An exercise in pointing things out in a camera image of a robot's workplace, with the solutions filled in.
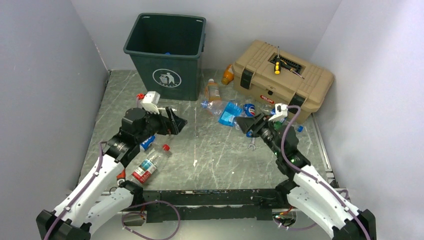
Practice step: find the yellow handled screwdriver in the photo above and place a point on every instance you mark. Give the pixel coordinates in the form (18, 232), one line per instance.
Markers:
(277, 66)

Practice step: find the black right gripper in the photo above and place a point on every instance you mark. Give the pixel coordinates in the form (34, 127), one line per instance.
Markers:
(259, 121)

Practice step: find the red handled adjustable wrench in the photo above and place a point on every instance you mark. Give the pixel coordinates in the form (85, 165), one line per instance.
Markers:
(121, 176)

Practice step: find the orange bottle behind toolbox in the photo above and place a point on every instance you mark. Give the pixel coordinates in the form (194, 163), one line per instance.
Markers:
(228, 75)

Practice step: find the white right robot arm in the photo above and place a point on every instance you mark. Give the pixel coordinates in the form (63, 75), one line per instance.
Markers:
(305, 189)

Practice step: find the green plastic bottle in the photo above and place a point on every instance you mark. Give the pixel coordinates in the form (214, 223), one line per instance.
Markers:
(278, 125)

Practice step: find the blue label bottle by toolbox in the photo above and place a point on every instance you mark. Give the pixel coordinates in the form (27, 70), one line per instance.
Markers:
(295, 126)

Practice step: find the tall orange drink bottle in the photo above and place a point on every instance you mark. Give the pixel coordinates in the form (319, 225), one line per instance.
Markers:
(212, 92)

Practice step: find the tan plastic toolbox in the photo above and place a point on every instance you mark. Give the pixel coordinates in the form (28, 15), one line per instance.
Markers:
(254, 76)

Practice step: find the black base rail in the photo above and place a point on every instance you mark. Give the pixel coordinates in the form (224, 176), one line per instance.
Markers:
(172, 205)

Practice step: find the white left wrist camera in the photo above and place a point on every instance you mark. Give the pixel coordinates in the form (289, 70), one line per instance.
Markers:
(148, 101)

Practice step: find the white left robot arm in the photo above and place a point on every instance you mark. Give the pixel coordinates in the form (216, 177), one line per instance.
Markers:
(80, 214)

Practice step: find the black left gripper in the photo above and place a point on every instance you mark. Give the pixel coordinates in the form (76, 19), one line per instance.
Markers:
(177, 123)

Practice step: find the dark green trash bin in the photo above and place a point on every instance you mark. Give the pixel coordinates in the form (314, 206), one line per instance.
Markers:
(166, 50)

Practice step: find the crushed blue label bottle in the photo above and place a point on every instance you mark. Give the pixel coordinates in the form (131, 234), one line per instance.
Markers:
(225, 111)

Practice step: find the clear bottle near bin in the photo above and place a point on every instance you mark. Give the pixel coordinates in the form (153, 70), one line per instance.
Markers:
(165, 109)

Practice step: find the silver open end wrench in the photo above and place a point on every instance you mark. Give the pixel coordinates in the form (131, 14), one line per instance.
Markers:
(252, 145)

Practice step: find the pepsi bottle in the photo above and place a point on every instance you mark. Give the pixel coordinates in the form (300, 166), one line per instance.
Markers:
(147, 143)
(249, 110)

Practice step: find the clear bottle red cap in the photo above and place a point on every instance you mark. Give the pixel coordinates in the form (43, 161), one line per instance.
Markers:
(157, 156)

